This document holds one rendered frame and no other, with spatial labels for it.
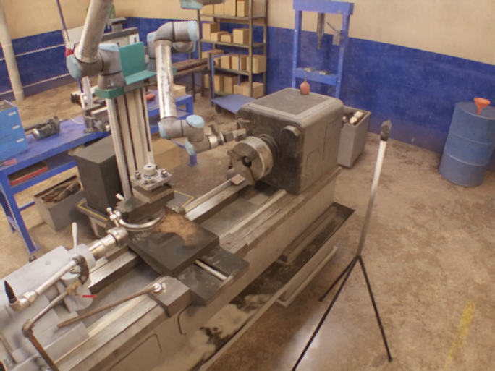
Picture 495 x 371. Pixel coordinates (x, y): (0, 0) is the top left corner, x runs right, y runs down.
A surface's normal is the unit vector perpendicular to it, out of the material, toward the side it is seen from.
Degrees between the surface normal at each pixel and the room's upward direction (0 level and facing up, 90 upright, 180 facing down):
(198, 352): 0
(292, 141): 90
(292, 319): 0
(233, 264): 0
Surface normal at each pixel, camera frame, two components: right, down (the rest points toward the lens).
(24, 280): 0.00, -0.85
